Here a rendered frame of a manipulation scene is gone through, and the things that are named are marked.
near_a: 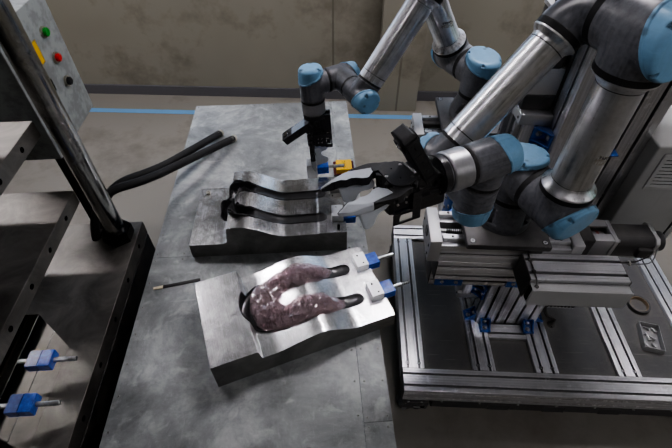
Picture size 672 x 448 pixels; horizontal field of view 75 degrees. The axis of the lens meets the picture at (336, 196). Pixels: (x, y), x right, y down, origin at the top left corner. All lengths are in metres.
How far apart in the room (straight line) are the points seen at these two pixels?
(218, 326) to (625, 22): 1.07
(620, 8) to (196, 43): 3.09
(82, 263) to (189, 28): 2.30
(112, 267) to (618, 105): 1.43
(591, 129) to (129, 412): 1.22
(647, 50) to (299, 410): 1.04
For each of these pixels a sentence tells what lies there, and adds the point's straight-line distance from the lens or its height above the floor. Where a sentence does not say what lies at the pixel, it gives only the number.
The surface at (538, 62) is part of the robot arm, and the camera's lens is 0.94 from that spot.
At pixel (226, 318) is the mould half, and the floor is 0.91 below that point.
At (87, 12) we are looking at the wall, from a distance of 3.85.
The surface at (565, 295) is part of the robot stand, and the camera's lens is 1.35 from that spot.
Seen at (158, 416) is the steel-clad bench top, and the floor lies 0.80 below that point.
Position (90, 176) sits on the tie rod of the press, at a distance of 1.47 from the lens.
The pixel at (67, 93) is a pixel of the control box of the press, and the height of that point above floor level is 1.19.
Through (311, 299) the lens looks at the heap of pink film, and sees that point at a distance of 1.22.
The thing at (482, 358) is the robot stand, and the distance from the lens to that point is 1.99.
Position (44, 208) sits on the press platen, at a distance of 1.50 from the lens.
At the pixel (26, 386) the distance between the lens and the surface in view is 1.36.
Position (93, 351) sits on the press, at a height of 0.78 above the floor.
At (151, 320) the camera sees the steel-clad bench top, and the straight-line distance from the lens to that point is 1.42.
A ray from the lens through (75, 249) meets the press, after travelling 1.72.
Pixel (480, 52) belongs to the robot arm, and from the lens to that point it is 1.58.
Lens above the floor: 1.95
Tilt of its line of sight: 45 degrees down
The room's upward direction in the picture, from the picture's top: straight up
